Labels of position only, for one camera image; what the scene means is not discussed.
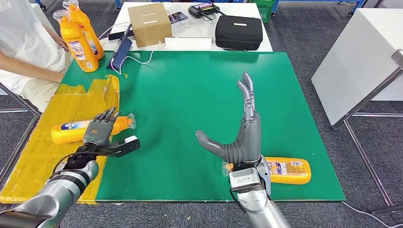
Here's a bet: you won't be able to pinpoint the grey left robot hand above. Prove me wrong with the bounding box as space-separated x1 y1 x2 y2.
82 107 122 148

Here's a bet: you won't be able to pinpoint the dark blue phone stand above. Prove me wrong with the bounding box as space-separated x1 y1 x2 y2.
105 23 134 71

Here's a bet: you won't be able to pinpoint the white side table metal legs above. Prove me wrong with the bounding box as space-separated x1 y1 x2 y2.
311 8 403 216

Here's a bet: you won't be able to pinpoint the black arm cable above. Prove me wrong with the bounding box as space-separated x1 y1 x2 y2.
48 150 106 180

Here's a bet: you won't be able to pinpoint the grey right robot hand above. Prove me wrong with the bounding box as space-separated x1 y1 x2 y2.
194 71 262 164

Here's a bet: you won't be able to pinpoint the green plastic crate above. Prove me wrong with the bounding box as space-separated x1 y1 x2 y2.
249 0 275 23

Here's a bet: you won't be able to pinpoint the blue metal rack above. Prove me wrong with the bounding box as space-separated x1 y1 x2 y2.
271 0 368 17

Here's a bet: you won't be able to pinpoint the white flat box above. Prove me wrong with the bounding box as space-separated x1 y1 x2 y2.
164 37 214 51

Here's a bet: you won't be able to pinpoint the grey metal chair frame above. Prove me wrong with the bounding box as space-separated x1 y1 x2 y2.
0 82 41 183

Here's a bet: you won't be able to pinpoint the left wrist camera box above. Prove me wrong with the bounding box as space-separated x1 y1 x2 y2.
94 135 141 159

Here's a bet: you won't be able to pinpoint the black power bank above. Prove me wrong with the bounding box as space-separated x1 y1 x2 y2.
107 29 135 41

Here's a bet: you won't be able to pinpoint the person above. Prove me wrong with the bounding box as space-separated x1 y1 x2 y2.
0 0 71 113

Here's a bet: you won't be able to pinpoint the yellow taped cardboard sheet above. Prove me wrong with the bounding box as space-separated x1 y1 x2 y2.
0 74 121 205

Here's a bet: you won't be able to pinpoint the person's left hand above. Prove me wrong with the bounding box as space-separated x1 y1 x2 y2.
50 29 70 53

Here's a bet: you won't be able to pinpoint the black controller with screen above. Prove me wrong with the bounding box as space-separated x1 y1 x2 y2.
188 1 226 21

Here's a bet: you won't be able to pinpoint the black zip carrying case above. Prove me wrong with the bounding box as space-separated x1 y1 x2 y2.
215 14 264 52

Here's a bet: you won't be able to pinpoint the orange detergent bottle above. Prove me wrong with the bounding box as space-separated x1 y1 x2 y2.
62 0 105 60
221 157 312 185
52 9 99 73
51 113 136 145

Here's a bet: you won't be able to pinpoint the brown cardboard box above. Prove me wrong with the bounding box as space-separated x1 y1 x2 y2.
127 2 173 48

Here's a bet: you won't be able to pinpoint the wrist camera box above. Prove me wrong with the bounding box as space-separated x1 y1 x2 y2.
228 167 263 191
94 135 141 159

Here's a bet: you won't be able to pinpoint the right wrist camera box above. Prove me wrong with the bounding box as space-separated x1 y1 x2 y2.
228 167 263 191

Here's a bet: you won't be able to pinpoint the white floor cable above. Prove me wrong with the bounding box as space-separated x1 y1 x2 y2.
341 201 403 228

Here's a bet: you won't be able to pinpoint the printed leaflet card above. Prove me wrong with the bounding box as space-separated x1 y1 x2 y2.
167 11 190 24

